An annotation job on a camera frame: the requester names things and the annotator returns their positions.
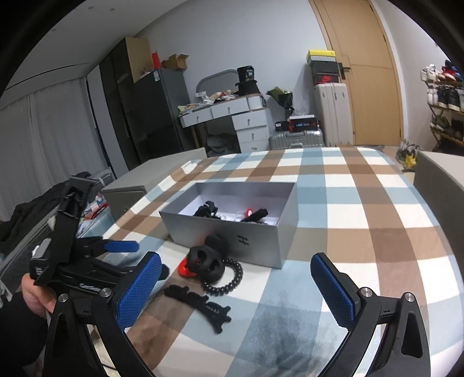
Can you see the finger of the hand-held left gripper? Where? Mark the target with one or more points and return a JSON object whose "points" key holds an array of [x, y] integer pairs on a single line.
{"points": [[94, 272], [119, 247]]}

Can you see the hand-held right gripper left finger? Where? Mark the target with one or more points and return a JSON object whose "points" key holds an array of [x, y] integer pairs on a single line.
{"points": [[139, 290]]}

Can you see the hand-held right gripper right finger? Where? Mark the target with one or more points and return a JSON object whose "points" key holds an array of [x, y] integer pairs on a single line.
{"points": [[333, 290]]}

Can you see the red round badge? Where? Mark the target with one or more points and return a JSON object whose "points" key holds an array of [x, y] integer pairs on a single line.
{"points": [[184, 270]]}

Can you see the black hair clip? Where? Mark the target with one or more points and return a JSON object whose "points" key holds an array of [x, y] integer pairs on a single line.
{"points": [[258, 215], [199, 301]]}

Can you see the black foam hair donut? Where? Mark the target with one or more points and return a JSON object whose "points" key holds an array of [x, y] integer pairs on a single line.
{"points": [[214, 266]]}

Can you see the black claw clip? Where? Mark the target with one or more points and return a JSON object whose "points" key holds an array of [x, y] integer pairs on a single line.
{"points": [[206, 210]]}

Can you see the silver box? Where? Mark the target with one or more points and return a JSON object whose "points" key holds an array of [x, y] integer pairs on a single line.
{"points": [[224, 235]]}

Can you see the red glossy hair clip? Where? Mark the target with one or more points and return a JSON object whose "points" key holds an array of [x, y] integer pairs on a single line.
{"points": [[248, 212]]}

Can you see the person's left forearm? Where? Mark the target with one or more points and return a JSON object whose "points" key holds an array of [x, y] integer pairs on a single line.
{"points": [[18, 337]]}

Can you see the person's left hand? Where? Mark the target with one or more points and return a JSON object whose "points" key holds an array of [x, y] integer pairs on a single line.
{"points": [[34, 297]]}

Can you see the side table clutter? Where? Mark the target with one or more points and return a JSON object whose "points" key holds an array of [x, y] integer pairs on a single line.
{"points": [[96, 208]]}

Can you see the black jacket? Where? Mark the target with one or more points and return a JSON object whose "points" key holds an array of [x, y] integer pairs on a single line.
{"points": [[32, 214]]}

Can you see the plaid tablecloth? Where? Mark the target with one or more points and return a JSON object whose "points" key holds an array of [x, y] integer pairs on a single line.
{"points": [[344, 203]]}

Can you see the white curtain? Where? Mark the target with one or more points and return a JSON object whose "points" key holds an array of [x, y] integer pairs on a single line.
{"points": [[54, 137]]}

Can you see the dark grey refrigerator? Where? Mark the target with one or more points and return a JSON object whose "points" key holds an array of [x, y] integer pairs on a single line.
{"points": [[159, 116]]}

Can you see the dark wardrobe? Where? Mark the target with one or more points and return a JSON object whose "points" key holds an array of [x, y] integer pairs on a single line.
{"points": [[116, 90]]}

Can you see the grey clothes pile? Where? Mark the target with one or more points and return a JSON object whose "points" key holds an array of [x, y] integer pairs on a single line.
{"points": [[221, 145]]}

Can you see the silver aluminium suitcase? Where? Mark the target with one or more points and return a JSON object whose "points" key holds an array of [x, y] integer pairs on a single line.
{"points": [[301, 139]]}

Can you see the pile of loose shoes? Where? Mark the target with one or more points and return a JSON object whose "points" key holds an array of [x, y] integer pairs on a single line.
{"points": [[408, 154]]}

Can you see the black box with red edges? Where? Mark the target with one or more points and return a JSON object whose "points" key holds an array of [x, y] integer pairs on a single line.
{"points": [[302, 124]]}

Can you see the desk clutter pile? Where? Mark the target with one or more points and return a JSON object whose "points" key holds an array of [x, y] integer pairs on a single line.
{"points": [[208, 99]]}

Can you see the small black box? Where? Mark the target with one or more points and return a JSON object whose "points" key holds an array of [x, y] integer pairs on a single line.
{"points": [[280, 126]]}

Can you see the white upright suitcase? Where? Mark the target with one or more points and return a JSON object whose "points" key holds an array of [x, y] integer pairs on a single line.
{"points": [[333, 112]]}

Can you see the flat cardboard panel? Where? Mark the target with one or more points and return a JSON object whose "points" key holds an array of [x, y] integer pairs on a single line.
{"points": [[139, 60]]}

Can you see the white vanity desk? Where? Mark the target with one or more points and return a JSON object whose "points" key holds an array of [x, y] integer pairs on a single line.
{"points": [[250, 121]]}

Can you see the wooden shoe rack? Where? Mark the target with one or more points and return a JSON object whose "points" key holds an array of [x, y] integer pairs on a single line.
{"points": [[437, 139]]}

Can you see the arched grey mirror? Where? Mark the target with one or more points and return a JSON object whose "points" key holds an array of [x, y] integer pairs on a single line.
{"points": [[217, 81]]}

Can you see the open cardboard box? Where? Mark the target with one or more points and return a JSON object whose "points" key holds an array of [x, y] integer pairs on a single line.
{"points": [[174, 62]]}

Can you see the dark wrapped flower bouquet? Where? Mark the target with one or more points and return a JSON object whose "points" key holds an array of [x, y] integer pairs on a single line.
{"points": [[284, 99]]}

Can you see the wooden door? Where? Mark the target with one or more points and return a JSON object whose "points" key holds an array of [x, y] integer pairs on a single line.
{"points": [[369, 90]]}

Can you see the black box with label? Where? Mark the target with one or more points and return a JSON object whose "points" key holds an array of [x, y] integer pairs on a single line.
{"points": [[247, 81]]}

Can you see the red and black shoe box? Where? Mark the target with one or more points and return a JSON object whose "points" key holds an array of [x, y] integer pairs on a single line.
{"points": [[328, 79]]}

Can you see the rows of shoes on rack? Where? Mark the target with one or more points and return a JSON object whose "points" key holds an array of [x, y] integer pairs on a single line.
{"points": [[447, 96]]}

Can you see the yellow shoe box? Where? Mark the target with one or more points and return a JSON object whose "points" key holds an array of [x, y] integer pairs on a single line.
{"points": [[321, 56]]}

